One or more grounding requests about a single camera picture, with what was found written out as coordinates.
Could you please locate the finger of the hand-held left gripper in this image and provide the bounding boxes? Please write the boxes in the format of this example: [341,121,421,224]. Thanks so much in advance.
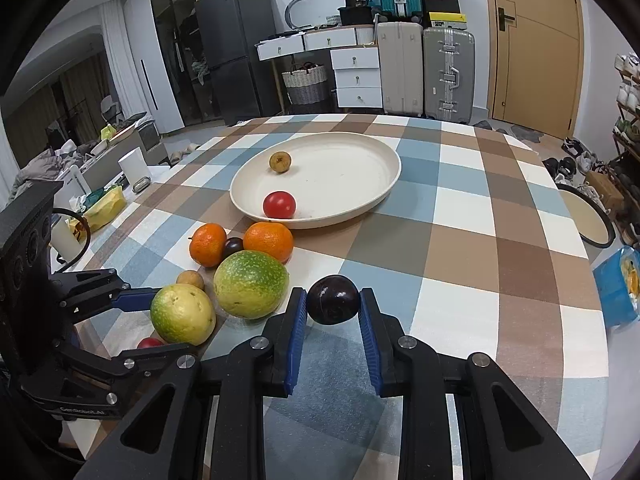
[52,269,160,323]
[65,342,198,386]

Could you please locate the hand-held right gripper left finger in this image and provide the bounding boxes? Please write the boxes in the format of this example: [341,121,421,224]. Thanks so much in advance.
[75,287,308,480]

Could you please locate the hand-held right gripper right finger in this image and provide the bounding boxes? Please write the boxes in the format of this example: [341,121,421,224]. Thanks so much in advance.
[357,287,593,480]

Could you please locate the large dark plum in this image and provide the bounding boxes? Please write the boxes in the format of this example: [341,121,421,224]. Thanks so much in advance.
[306,275,361,325]

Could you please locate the yellow-green guava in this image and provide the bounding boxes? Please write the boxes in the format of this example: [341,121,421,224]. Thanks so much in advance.
[150,283,217,346]

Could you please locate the green guava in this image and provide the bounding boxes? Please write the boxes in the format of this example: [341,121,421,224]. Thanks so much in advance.
[213,250,290,320]

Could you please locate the orange tangerine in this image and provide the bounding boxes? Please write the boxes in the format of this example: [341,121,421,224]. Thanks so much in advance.
[188,223,228,268]
[243,221,294,264]

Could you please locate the cream round plate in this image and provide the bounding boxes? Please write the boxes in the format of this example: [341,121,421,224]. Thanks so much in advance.
[229,131,402,230]

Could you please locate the yellow-green packet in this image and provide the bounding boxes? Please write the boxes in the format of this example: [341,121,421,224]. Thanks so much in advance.
[82,185,128,233]

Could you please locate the low white cabinet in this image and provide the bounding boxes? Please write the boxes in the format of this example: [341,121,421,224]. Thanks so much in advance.
[77,122,169,192]

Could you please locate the white cylinder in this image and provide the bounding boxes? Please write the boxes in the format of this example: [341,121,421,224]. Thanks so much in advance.
[118,146,153,187]

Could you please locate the checked tablecloth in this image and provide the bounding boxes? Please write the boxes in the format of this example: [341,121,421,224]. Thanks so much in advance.
[65,112,611,480]

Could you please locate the brown curtain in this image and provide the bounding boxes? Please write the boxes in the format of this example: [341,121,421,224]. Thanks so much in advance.
[5,55,108,161]

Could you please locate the office chair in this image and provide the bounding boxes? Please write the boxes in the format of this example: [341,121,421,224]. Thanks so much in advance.
[100,96,124,124]

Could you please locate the white curtain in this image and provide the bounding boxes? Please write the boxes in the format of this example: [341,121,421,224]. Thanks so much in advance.
[100,2,151,117]

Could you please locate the white wardrobe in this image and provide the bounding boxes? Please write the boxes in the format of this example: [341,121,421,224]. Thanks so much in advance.
[125,0,186,133]

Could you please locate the round dark-rimmed tray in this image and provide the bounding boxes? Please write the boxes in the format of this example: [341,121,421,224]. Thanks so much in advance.
[555,182,617,249]

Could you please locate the blue snack packet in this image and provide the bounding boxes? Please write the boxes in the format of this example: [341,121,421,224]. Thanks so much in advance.
[592,245,640,329]

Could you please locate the glass-door cabinet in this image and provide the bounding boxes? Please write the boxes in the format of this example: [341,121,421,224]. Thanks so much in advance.
[148,0,216,123]

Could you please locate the woven basket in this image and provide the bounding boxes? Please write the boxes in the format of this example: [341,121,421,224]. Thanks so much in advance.
[281,61,331,106]

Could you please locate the grey door mat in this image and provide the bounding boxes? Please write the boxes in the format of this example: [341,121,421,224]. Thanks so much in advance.
[507,125,544,144]

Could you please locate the black and white sneakers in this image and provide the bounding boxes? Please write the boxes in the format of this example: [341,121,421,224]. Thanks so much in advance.
[542,156,579,182]

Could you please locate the beige suitcase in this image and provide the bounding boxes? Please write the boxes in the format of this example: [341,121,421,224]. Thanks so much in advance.
[375,21,425,117]

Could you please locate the silver suitcase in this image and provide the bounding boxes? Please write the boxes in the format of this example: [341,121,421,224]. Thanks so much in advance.
[422,27,476,123]

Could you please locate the brown cardboard box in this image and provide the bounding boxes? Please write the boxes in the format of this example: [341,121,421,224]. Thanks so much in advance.
[584,170,626,212]

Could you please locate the dark grey fridge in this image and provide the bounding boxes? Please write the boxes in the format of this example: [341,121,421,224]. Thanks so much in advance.
[194,0,281,126]

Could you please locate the white drawer desk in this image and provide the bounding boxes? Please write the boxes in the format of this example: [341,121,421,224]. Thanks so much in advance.
[255,25,383,111]

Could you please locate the black bin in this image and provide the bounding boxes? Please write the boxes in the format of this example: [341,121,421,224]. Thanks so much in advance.
[337,6,376,26]

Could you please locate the yellow and black shoebox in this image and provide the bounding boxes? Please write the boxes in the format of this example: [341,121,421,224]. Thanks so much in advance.
[427,12,469,31]

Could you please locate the wooden door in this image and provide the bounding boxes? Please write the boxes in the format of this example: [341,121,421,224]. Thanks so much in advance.
[482,0,586,139]

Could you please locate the shoe rack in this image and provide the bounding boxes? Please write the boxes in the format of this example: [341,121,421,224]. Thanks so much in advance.
[611,52,640,247]

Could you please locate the black cable loop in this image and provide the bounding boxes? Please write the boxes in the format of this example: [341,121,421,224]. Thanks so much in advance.
[50,207,92,273]

